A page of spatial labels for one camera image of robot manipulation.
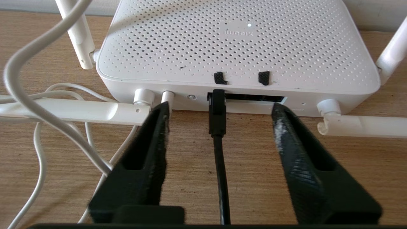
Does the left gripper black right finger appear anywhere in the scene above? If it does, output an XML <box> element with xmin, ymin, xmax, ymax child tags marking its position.
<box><xmin>271</xmin><ymin>102</ymin><xmax>383</xmax><ymax>225</ymax></box>

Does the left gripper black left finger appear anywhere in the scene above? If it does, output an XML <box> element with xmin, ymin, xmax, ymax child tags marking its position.
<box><xmin>88</xmin><ymin>101</ymin><xmax>170</xmax><ymax>224</ymax></box>

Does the black ethernet cable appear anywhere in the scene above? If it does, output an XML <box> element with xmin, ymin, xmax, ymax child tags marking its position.
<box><xmin>207</xmin><ymin>89</ymin><xmax>231</xmax><ymax>225</ymax></box>

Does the thin white adapter cable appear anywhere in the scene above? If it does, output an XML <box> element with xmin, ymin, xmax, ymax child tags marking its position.
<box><xmin>0</xmin><ymin>0</ymin><xmax>176</xmax><ymax>229</ymax></box>

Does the white router with antennas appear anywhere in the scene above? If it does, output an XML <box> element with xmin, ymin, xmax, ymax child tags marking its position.
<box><xmin>0</xmin><ymin>0</ymin><xmax>407</xmax><ymax>139</ymax></box>

